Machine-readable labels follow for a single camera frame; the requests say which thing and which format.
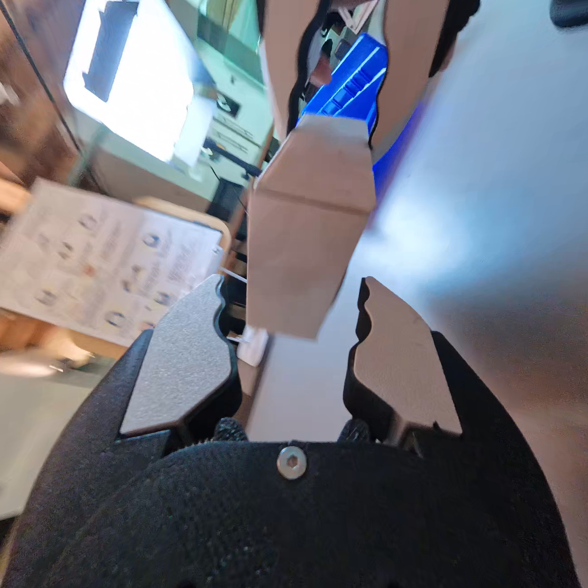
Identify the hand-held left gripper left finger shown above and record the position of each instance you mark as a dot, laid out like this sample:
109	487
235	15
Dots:
183	363

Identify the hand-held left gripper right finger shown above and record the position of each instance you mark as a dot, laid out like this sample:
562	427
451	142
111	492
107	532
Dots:
399	367

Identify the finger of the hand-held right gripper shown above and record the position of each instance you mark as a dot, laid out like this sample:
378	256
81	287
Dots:
280	59
411	64

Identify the blue plastic bin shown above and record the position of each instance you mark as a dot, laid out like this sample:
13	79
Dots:
353	82

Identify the wooden clipboard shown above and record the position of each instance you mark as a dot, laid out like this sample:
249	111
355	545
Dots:
220	229

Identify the white cardboard box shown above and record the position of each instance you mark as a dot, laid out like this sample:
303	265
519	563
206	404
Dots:
307	229

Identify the black object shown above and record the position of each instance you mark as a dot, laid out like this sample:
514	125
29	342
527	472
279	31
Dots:
569	13

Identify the printed instruction sheet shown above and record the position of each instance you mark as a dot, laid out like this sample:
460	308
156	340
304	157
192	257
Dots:
105	262

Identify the white appliance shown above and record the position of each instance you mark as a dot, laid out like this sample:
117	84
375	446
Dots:
138	92

